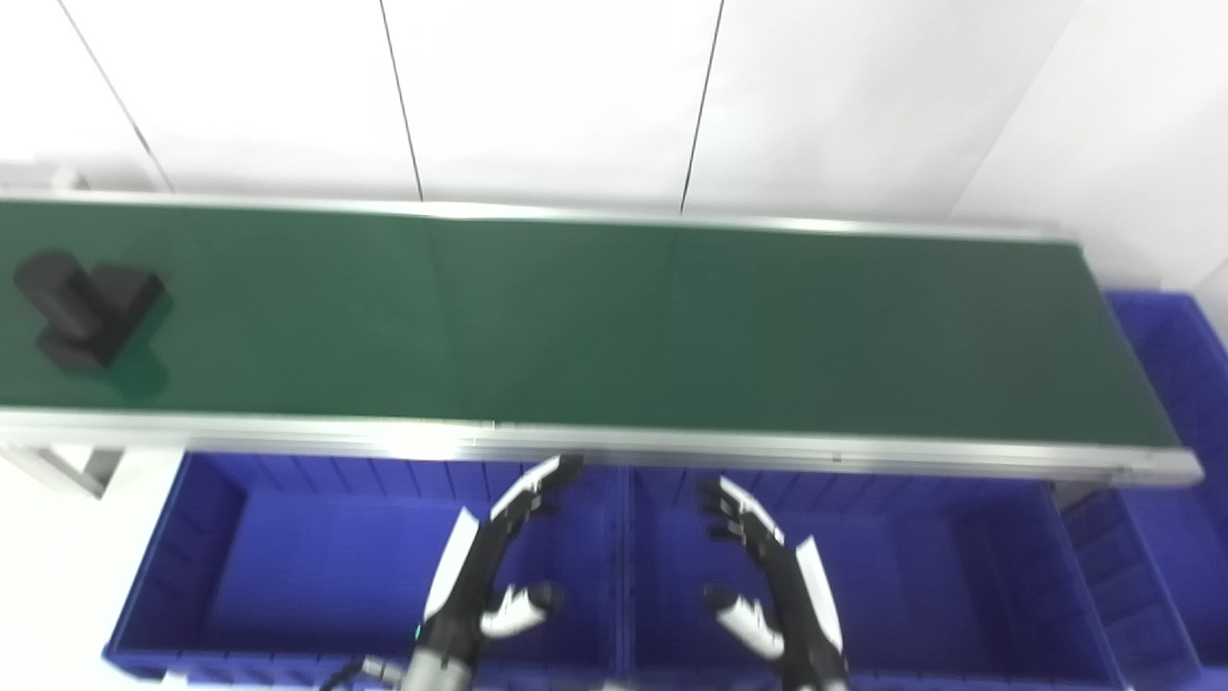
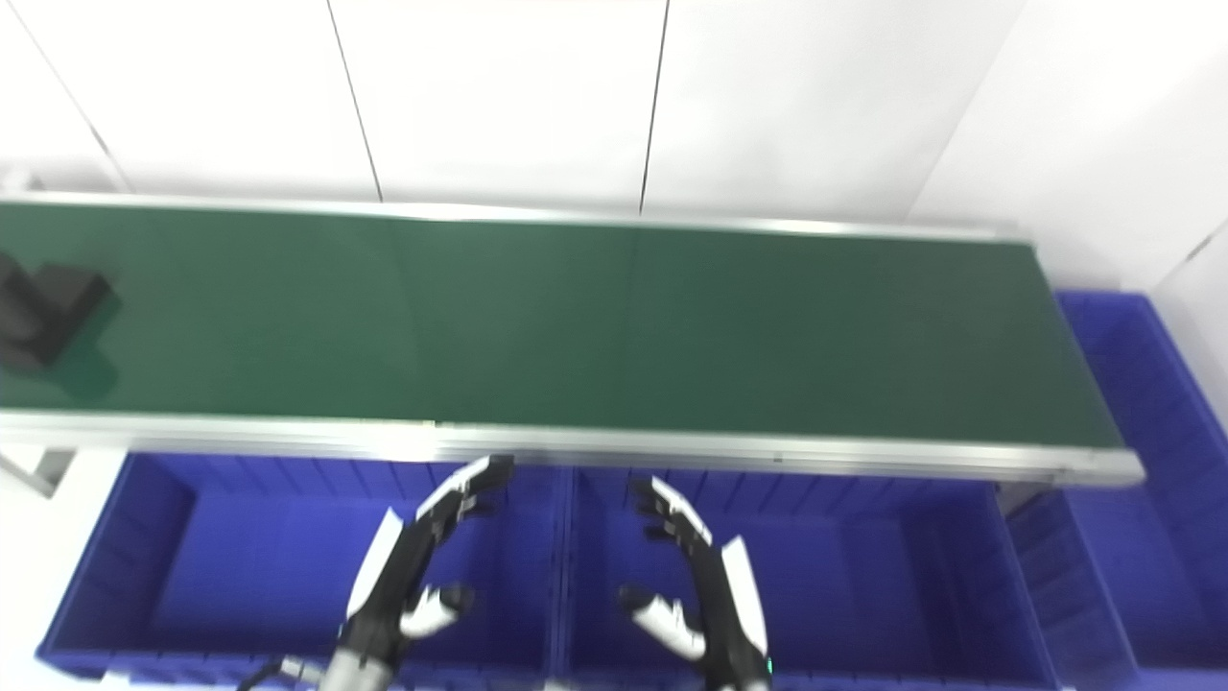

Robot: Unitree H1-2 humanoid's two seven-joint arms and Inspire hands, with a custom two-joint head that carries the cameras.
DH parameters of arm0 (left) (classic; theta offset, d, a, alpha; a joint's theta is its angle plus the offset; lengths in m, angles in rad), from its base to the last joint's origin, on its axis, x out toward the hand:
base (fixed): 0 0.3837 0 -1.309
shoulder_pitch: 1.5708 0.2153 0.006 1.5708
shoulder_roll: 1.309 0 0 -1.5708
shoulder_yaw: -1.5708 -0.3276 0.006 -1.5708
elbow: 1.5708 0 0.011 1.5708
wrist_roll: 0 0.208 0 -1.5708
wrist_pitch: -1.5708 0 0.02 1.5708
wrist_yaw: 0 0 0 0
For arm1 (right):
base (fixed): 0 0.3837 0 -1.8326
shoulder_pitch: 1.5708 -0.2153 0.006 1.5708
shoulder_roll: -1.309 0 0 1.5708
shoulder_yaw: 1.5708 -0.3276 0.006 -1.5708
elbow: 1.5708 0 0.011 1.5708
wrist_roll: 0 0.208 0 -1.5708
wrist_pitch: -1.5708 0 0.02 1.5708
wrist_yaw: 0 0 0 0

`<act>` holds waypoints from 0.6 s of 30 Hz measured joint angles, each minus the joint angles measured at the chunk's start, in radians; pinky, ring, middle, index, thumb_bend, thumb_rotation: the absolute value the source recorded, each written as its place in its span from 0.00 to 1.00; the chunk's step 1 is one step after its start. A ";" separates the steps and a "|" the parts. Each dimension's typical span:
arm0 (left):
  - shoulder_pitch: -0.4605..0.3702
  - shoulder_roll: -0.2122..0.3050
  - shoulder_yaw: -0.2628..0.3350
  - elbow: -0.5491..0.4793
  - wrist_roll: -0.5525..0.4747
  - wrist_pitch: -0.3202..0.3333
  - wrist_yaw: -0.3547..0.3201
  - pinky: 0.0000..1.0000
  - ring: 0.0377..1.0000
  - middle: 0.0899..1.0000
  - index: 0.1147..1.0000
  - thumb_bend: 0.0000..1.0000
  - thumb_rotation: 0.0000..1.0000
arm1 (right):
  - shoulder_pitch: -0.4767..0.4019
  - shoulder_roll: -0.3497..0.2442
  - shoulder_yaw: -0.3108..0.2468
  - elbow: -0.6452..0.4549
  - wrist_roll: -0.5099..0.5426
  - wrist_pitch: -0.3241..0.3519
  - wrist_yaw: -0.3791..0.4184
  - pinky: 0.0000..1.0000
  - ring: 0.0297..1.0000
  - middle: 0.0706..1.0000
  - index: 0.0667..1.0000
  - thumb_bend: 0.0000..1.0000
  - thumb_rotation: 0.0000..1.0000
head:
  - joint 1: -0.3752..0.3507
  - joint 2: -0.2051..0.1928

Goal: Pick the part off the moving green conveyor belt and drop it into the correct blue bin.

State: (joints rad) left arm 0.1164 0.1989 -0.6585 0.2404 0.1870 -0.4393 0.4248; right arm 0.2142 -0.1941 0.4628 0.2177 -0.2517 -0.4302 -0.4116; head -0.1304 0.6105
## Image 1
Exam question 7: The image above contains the black cylinder block part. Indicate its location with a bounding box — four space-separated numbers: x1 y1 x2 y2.
13 250 167 374

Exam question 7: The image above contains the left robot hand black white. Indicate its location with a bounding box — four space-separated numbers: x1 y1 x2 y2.
420 456 586 663

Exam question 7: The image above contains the blue plastic bin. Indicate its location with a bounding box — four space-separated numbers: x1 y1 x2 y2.
1058 288 1228 691
619 465 1125 691
103 451 630 691

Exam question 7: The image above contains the green conveyor belt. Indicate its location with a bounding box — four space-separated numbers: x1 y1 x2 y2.
0 163 1206 487
0 200 1182 449

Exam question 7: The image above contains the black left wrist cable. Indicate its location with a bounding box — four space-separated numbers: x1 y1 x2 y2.
319 656 404 691

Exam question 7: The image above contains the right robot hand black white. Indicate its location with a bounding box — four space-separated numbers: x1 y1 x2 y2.
698 475 851 686

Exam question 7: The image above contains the aluminium conveyor leg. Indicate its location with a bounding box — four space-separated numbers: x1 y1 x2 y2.
1051 480 1106 512
0 445 126 501

